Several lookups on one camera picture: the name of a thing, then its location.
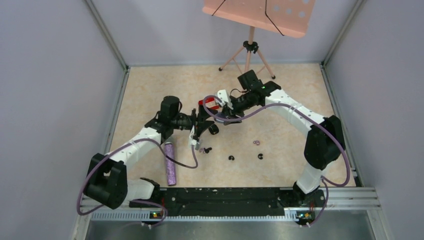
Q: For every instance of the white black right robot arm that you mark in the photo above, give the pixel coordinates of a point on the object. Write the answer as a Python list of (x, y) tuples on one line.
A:
[(325, 141)]

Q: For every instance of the black glossy earbud case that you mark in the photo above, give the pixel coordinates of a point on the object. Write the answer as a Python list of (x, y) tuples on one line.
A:
[(213, 129)]

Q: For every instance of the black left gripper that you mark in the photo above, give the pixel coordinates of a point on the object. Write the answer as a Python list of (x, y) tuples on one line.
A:
[(200, 121)]

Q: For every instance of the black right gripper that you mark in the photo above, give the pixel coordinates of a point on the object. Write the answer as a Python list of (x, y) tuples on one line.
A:
[(228, 112)]

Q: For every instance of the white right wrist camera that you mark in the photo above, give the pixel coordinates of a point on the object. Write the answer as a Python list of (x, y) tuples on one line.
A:
[(224, 99)]

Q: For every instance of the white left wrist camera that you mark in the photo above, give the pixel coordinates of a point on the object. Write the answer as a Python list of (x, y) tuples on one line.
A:
[(192, 142)]

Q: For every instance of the red toy window brick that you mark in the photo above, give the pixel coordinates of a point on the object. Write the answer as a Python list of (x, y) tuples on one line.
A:
[(210, 104)]

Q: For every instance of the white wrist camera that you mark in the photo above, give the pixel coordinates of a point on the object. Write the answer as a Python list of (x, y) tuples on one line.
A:
[(224, 99), (192, 142)]

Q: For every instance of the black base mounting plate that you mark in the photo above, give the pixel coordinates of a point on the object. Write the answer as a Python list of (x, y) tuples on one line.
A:
[(234, 202)]

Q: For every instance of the black earbud pair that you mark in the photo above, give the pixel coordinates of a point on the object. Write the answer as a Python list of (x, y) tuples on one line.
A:
[(207, 150)]

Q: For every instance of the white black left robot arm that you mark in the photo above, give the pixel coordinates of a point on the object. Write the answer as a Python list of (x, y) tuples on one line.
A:
[(106, 180)]

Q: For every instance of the purple glitter microphone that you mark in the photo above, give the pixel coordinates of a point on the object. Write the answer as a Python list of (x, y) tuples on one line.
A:
[(171, 174)]

